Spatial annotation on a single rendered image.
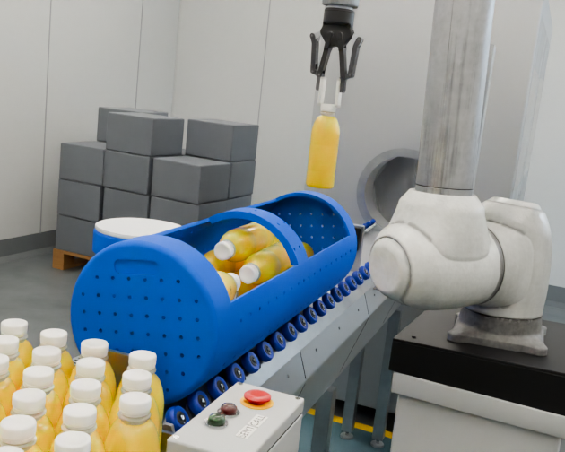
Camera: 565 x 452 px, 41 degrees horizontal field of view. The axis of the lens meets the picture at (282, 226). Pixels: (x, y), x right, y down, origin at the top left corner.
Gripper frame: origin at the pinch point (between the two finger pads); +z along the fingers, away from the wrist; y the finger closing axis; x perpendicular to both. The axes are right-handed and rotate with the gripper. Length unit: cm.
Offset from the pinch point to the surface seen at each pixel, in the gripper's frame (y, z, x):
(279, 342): -6, 54, 35
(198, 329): -5, 40, 76
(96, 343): 4, 40, 91
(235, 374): -5, 54, 58
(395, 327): -4, 94, -122
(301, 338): -6, 57, 20
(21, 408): 0, 41, 112
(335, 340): -8, 64, -4
